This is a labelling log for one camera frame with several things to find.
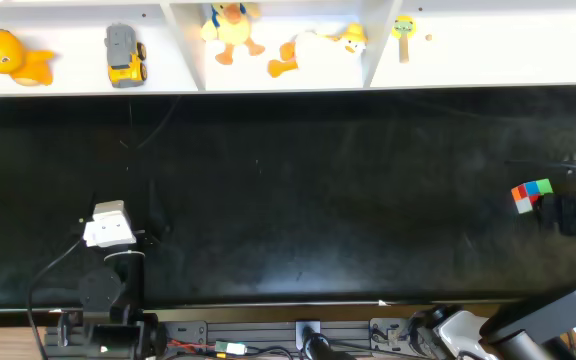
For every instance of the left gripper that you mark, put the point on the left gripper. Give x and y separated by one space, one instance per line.
148 239

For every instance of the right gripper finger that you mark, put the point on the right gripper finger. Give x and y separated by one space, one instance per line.
550 215

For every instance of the many-coloured puzzle cube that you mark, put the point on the many-coloured puzzle cube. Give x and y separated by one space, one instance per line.
525 192

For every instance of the grey and yellow toy truck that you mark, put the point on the grey and yellow toy truck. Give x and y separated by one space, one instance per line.
124 55

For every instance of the yellow rubber duck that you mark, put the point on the yellow rubber duck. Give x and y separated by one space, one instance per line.
5 52

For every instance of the yellow rattle drum toy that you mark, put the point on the yellow rattle drum toy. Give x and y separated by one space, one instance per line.
403 30

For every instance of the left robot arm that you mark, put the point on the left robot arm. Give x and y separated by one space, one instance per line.
100 290

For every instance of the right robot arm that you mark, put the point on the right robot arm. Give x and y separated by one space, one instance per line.
543 310

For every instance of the white shelf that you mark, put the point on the white shelf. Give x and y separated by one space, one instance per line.
493 55

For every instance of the yellow plush duck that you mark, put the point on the yellow plush duck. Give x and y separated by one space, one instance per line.
233 30

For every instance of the white plush duck with hat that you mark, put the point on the white plush duck with hat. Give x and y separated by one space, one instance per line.
318 52

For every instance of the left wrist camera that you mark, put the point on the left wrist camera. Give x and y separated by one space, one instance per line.
110 227

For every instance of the mounting rail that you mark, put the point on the mounting rail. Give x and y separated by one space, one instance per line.
268 335

